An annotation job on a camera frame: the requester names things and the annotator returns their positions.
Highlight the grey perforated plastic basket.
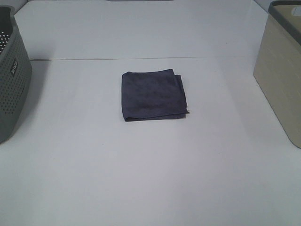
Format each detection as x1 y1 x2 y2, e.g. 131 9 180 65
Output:
0 6 32 143

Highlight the dark blue towel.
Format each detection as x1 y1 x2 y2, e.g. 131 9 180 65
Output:
121 69 189 121

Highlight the beige plastic basket grey rim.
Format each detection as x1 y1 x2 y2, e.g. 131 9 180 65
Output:
253 0 301 147

